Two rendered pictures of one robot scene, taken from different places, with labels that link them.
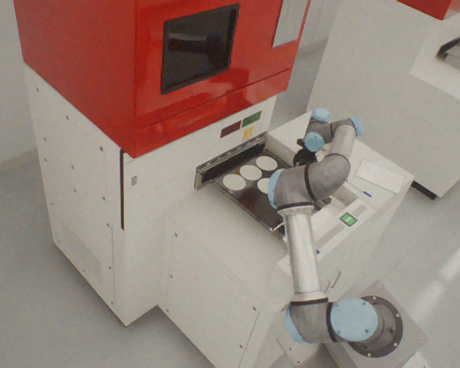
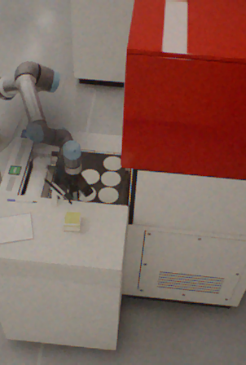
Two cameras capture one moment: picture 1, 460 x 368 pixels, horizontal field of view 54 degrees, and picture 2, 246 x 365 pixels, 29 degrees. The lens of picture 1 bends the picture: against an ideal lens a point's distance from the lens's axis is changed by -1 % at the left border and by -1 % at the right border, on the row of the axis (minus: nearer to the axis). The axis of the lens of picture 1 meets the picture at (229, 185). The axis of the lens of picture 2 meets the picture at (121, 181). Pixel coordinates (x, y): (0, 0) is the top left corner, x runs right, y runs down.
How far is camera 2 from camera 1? 3.09 m
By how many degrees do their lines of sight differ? 83
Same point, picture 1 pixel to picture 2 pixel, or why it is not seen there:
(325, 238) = (23, 149)
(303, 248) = not seen: hidden behind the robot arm
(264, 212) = not seen: hidden behind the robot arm
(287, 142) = (105, 206)
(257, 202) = (85, 160)
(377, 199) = (1, 202)
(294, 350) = (7, 117)
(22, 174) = not seen: outside the picture
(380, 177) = (7, 226)
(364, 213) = (6, 183)
